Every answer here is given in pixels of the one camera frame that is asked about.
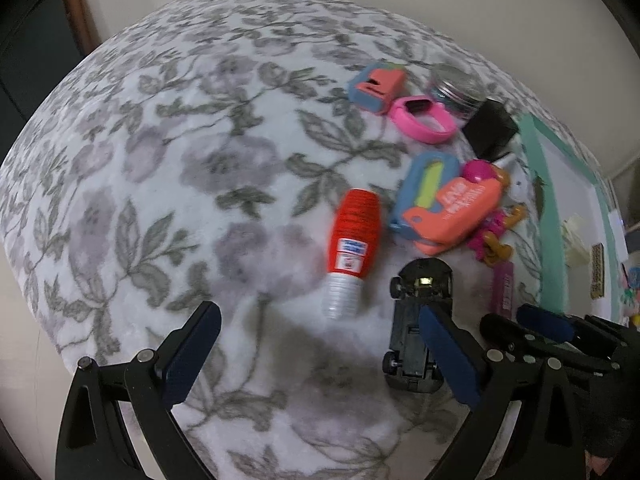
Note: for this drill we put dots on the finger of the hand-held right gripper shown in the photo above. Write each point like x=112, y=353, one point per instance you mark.
x=542, y=317
x=500, y=330

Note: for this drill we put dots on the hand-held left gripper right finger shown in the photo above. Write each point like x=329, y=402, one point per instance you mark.
x=450, y=355

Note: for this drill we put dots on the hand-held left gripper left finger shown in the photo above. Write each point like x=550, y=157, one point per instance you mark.
x=192, y=350

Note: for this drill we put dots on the purple lighter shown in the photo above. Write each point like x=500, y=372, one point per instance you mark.
x=502, y=290

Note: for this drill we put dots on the black toy car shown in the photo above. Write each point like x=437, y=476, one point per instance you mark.
x=410, y=320

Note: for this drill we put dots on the teal rimmed white tray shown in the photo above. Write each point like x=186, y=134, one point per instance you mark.
x=550, y=240

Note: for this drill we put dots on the pink orange toy figure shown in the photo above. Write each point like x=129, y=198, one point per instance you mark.
x=487, y=232

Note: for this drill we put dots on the large orange blue toy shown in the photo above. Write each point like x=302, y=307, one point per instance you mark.
x=450, y=215

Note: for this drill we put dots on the red labelled plastic bottle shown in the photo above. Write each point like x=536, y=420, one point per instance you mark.
x=352, y=230

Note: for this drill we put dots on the black box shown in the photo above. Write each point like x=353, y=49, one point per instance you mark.
x=490, y=127

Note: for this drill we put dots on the yellow black patterned card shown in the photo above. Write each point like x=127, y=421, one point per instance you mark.
x=597, y=270

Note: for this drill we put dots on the cream plastic object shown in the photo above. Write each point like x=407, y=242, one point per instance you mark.
x=575, y=240

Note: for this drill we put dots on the colourful small toys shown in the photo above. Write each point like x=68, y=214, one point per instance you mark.
x=631, y=290

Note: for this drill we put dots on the floral grey white blanket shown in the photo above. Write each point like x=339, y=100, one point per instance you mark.
x=200, y=160

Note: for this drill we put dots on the pink wristband watch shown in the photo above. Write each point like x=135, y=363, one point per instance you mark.
x=400, y=115

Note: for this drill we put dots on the clear round jar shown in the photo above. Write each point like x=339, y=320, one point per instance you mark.
x=455, y=90

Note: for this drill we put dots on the small orange blue toy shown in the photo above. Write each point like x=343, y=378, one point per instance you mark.
x=377, y=87

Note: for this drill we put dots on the dark cabinet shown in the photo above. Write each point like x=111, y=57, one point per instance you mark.
x=35, y=55

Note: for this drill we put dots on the brown wooden post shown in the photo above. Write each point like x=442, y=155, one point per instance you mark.
x=82, y=15

